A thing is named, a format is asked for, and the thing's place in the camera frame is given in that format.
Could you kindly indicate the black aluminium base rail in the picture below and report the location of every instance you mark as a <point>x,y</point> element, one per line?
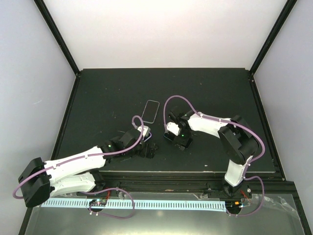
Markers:
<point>210,184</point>

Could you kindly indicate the left frame post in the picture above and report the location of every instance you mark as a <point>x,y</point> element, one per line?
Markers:
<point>44,11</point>

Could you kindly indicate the left small circuit board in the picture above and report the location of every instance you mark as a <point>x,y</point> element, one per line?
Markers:
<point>98,203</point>

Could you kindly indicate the white slotted cable duct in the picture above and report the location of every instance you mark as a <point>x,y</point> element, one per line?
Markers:
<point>127,204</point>

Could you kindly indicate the small circuit board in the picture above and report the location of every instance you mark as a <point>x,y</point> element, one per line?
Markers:
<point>233,204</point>
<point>98,203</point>

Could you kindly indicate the right frame post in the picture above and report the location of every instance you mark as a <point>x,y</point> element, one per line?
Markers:
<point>284,14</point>

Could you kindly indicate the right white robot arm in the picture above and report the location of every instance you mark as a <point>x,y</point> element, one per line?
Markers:
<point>239,144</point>

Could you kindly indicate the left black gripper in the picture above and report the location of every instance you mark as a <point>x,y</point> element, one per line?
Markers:
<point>151,152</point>

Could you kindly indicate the clear phone case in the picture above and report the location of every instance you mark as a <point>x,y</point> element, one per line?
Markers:
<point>150,111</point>

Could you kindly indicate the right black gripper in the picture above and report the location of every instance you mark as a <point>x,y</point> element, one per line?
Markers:
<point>183,141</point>

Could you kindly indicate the right small circuit board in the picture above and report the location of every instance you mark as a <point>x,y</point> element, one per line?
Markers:
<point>233,204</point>

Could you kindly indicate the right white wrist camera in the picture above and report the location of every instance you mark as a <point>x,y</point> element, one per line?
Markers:
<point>172,128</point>

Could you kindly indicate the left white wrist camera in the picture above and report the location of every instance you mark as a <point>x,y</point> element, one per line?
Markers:
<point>144,132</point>

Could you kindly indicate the frame post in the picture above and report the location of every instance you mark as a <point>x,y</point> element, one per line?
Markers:
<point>44,11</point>
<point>284,14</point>

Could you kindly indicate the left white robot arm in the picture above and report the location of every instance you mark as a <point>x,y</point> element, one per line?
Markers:
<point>42,180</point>

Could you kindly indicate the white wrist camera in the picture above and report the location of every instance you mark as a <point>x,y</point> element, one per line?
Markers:
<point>172,128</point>
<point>144,132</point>

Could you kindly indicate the phone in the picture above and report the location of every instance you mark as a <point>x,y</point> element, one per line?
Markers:
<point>130,154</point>
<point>182,141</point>

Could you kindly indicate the phone in purple case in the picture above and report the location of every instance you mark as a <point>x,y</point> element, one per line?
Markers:
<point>130,154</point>

